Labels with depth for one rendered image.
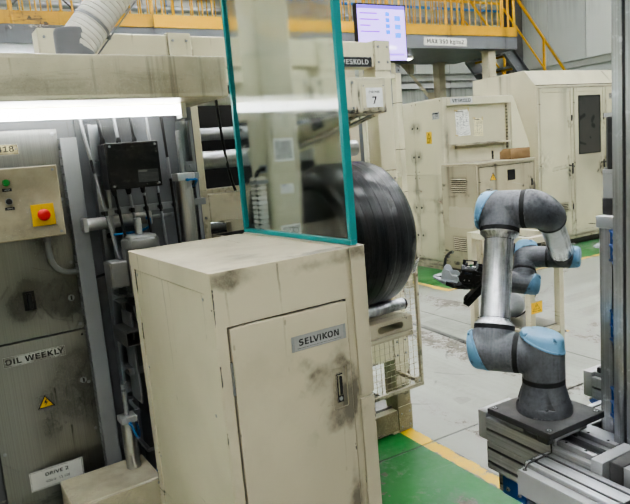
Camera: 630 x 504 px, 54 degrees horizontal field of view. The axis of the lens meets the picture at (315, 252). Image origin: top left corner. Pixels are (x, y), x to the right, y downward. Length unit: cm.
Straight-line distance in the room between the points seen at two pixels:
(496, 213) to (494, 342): 38
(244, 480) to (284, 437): 12
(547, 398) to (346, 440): 60
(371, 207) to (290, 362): 85
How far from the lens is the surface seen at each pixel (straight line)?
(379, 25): 642
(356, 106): 260
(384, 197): 214
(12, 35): 753
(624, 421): 193
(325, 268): 140
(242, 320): 131
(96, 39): 220
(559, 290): 474
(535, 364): 181
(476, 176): 672
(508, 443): 196
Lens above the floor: 149
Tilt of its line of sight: 9 degrees down
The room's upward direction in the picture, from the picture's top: 5 degrees counter-clockwise
